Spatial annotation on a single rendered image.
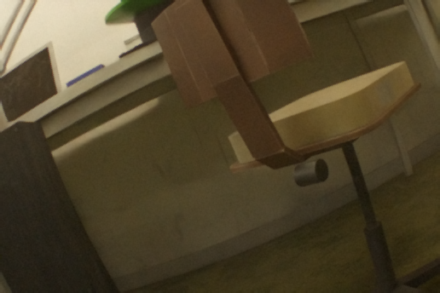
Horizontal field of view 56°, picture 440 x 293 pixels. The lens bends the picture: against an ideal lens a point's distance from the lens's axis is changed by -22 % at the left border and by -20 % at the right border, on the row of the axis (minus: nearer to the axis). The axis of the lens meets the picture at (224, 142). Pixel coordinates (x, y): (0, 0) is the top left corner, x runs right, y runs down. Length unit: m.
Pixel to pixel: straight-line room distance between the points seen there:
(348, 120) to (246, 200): 1.54
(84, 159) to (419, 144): 1.72
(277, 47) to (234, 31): 0.08
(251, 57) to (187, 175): 1.54
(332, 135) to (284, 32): 0.20
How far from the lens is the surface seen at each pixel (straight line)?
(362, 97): 0.84
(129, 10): 1.34
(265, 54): 0.79
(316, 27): 2.23
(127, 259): 2.45
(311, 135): 0.89
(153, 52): 1.34
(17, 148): 1.08
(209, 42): 0.84
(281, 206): 2.35
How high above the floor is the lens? 0.69
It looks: 5 degrees down
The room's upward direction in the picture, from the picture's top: 24 degrees counter-clockwise
